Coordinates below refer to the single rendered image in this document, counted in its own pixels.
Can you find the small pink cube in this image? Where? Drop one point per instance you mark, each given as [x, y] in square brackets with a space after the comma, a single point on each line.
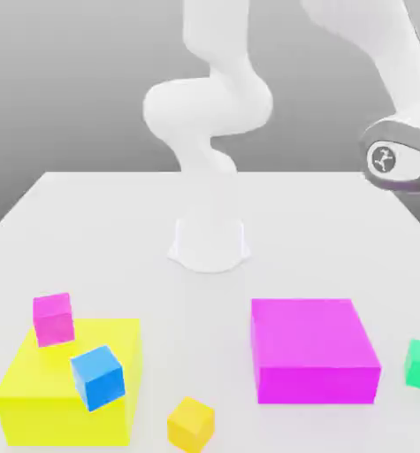
[53, 320]

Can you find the large yellow box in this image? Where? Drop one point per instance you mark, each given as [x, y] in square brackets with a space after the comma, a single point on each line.
[43, 414]

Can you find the small blue cube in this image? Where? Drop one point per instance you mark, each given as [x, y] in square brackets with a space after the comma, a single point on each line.
[98, 378]

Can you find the large magenta box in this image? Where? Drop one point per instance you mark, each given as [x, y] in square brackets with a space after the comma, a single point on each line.
[312, 339]

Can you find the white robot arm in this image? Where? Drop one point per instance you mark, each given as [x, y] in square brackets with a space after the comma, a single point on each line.
[209, 106]

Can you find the small yellow cube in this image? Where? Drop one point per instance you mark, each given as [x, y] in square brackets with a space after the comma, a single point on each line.
[190, 426]

